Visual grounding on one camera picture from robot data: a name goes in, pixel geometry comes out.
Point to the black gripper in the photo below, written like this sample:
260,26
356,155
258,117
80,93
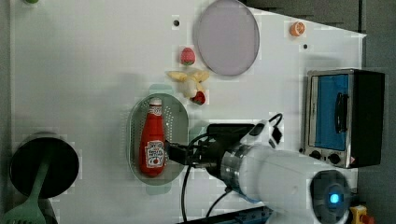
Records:
208,153

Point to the red ketchup bottle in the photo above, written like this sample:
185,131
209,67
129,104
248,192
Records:
151,150

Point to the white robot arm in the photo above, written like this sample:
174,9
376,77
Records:
246,158

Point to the green oval strainer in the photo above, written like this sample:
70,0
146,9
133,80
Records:
176,130

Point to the green measuring cup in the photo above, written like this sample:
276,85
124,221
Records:
197,129

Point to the red strawberry toy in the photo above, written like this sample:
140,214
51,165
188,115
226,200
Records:
199,98

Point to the peeled banana toy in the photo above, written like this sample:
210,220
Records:
191,83

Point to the pink strawberry toy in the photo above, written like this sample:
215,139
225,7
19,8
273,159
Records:
187,56

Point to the grey round plate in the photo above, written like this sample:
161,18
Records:
228,37

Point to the silver toaster oven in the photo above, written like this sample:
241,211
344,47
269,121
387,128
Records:
344,111

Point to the black pot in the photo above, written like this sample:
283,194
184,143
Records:
44,152

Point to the yellow red clamp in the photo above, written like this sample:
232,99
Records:
360,215

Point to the green spatula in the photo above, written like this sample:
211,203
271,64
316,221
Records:
29,211

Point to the green lime toy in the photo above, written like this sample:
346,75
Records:
32,1

